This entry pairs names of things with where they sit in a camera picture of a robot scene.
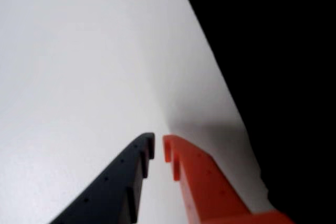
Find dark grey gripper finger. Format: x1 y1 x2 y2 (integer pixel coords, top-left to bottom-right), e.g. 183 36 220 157
49 132 156 224

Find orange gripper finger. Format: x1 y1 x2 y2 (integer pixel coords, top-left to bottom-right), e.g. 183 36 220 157
163 134 296 224

